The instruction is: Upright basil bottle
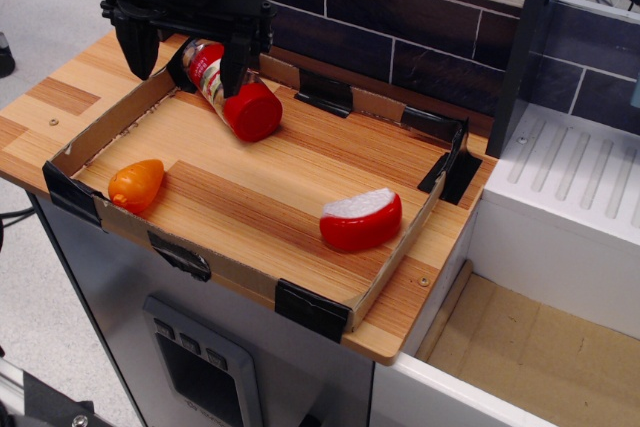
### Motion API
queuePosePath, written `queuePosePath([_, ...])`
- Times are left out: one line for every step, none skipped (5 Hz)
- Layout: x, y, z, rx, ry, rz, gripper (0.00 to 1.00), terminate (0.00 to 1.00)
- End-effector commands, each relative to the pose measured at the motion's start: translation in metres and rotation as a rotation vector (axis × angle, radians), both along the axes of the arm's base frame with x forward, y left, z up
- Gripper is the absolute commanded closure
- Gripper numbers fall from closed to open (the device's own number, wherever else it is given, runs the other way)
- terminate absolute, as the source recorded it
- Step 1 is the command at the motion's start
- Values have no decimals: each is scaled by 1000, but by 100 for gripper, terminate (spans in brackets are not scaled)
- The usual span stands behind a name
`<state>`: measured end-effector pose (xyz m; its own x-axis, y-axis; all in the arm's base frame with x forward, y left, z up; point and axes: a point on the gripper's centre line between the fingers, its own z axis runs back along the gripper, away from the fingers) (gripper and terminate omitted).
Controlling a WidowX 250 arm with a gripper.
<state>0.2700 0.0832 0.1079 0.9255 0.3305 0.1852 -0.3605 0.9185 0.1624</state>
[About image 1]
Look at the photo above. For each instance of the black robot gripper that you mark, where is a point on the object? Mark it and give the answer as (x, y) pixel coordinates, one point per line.
(244, 27)

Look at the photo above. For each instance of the taped cardboard fence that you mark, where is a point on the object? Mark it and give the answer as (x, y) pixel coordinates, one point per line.
(246, 215)

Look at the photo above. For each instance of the orange toy carrot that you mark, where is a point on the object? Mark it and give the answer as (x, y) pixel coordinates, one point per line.
(135, 186)

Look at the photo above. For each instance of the black caster wheel at edge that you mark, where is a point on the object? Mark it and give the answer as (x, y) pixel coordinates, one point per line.
(7, 62)

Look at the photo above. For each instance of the red toy cheese wedge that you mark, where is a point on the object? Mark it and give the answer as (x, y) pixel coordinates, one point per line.
(363, 221)

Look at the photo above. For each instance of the grey toy dishwasher front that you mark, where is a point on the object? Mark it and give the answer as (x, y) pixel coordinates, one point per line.
(214, 376)

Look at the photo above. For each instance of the white toy sink drainboard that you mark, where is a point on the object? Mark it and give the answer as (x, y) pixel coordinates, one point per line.
(558, 221)

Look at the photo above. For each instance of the dark grey vertical post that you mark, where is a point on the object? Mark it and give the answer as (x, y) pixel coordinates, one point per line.
(522, 69)

